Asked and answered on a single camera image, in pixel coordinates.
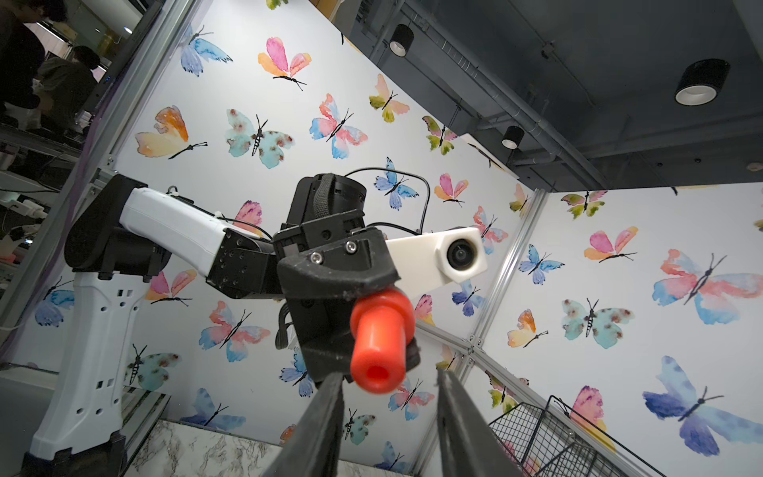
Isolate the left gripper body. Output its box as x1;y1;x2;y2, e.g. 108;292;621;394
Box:
275;227;399;382

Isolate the black ceiling spotlight near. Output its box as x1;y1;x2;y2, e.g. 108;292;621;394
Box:
675;59;730;107

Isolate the black ceiling spotlight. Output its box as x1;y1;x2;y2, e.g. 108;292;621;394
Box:
675;59;730;107
501;125;525;150
389;24;414;58

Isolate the red stamp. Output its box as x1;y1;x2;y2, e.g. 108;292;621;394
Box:
350;287;415;395

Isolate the black ceiling spotlight middle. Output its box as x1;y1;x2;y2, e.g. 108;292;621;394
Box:
501;125;525;150

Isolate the black ceiling spotlight far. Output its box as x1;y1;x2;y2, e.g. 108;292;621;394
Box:
389;24;414;58

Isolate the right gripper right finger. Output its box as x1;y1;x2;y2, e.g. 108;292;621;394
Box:
436;370;524;477

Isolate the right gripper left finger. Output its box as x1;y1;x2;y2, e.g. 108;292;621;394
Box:
262;373;345;477

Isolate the black wire wall basket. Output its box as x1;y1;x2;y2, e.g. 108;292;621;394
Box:
489;396;664;476

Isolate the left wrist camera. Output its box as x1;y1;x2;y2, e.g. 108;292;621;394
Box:
387;227;488;298

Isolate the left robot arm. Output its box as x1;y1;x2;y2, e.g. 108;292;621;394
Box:
21;173;420;476

